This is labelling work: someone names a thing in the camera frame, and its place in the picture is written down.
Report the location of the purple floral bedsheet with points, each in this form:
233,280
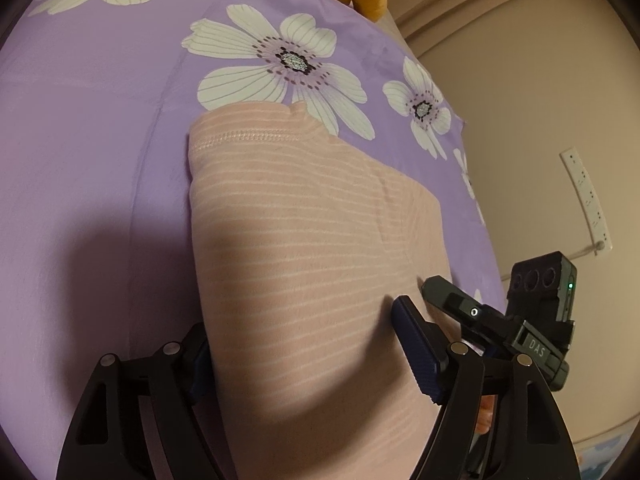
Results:
100,135

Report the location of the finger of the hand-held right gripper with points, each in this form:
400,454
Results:
460,305

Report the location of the light blue patterned mat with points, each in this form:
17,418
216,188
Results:
605,455

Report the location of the white power strip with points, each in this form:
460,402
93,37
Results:
585,195

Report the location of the person's right hand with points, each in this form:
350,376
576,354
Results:
486,412

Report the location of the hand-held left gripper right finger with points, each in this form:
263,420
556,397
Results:
417,355

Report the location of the pink striped small garment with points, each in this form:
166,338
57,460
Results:
300,260

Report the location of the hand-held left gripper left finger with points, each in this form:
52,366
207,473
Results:
201,365

